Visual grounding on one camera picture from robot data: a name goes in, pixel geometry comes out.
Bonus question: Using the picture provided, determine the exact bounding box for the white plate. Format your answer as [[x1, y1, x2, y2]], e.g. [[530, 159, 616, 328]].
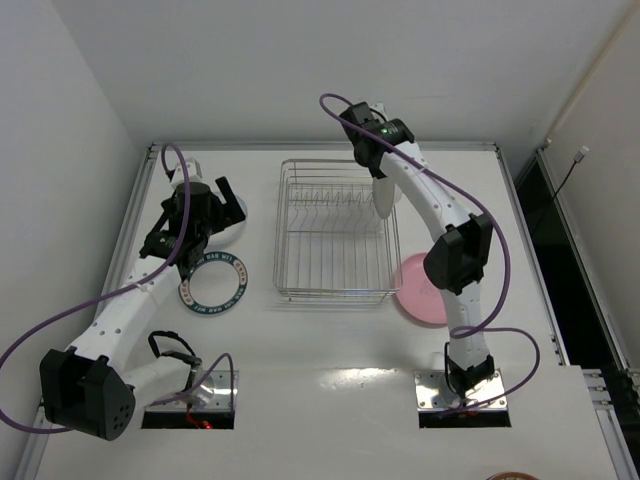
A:
[[212, 195, 249, 248], [372, 177, 402, 219]]

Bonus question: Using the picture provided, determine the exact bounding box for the green rimmed lettered plate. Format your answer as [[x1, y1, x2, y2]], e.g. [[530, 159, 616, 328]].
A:
[[178, 251, 249, 317]]

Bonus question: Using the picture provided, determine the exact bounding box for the pink plate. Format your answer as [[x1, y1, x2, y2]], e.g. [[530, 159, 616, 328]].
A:
[[394, 252, 447, 328]]

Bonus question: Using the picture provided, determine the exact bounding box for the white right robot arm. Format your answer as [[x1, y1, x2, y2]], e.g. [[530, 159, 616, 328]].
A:
[[339, 102, 495, 398]]

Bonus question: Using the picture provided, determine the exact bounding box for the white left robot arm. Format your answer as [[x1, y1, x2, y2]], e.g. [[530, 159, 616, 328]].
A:
[[39, 177, 246, 441]]

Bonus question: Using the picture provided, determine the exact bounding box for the brown round object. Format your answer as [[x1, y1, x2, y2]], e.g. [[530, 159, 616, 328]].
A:
[[486, 471, 539, 480]]

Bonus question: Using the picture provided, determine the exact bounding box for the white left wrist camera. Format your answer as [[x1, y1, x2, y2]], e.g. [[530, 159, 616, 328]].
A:
[[170, 157, 203, 188]]

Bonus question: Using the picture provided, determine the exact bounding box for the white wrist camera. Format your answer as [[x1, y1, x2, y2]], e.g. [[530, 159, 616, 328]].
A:
[[370, 102, 389, 122], [170, 157, 203, 188]]

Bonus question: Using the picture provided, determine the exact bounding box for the metal wire dish rack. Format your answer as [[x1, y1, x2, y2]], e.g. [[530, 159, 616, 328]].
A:
[[273, 159, 402, 304]]

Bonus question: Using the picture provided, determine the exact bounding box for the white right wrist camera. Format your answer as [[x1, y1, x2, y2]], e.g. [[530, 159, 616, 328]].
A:
[[370, 102, 389, 122]]

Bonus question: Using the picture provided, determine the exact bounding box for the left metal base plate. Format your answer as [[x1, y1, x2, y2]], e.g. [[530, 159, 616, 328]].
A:
[[147, 370, 239, 414]]

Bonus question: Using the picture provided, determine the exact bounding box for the metal base plate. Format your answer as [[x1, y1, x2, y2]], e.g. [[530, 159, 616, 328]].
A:
[[147, 370, 239, 414], [414, 370, 508, 413]]

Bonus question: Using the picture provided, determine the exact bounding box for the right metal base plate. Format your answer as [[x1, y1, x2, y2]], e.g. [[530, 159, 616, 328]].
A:
[[414, 370, 508, 413]]

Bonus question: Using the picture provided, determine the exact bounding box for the black cable with white plug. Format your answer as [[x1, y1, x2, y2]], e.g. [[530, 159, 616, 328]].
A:
[[551, 145, 590, 197]]

